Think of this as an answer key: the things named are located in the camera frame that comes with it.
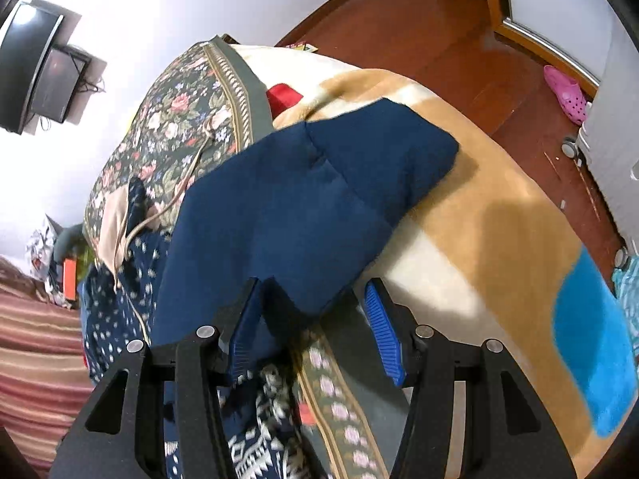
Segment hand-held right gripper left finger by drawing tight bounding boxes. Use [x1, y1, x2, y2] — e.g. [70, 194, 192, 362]
[50, 277, 263, 479]

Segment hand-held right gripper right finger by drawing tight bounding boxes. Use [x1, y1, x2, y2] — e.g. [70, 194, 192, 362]
[363, 277, 580, 479]

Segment plain navy blue garment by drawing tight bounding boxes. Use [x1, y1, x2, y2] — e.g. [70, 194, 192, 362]
[150, 97, 460, 360]

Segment navy patterned garment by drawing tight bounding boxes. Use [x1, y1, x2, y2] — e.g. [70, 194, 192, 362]
[80, 177, 320, 479]

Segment tan cream printed blanket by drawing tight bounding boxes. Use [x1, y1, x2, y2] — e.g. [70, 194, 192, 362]
[227, 44, 639, 479]

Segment orange red box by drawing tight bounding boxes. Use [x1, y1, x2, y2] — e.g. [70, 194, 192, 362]
[63, 257, 79, 306]

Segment striped bedding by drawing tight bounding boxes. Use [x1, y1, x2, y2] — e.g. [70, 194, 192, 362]
[0, 254, 97, 471]

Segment printed plastic bag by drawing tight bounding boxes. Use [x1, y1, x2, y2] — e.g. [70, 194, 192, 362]
[26, 214, 68, 306]

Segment floral quilt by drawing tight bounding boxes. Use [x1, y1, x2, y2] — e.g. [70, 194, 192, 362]
[82, 37, 415, 479]

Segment red cloth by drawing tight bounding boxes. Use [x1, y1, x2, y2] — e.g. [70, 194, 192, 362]
[266, 82, 305, 113]

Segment teal cloth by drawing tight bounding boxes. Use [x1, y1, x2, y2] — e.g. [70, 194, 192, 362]
[611, 254, 639, 345]

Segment pink slipper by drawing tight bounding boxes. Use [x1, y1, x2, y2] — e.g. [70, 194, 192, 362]
[543, 64, 591, 127]

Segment small black monitor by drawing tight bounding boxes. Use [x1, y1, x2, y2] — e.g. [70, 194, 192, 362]
[31, 45, 93, 124]

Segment white wheeled cabinet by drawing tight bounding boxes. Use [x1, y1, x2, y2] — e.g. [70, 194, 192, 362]
[562, 35, 639, 271]

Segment beige drawstring cloth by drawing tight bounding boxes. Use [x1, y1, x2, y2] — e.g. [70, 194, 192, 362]
[96, 110, 213, 293]

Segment wooden door frame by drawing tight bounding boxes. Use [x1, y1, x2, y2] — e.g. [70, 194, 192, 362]
[476, 0, 601, 98]

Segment wall television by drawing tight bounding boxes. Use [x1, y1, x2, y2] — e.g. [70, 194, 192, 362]
[0, 2, 65, 135]

